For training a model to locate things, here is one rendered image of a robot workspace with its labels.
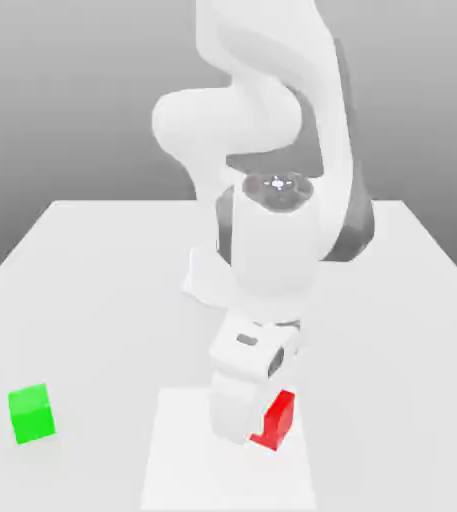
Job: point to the small green cube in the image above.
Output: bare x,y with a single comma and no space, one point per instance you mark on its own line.
32,414

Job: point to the small red cube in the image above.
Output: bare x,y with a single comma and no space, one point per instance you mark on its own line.
280,418

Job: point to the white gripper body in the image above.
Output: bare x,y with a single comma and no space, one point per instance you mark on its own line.
232,408

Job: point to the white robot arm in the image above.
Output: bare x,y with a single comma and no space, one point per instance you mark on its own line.
276,248

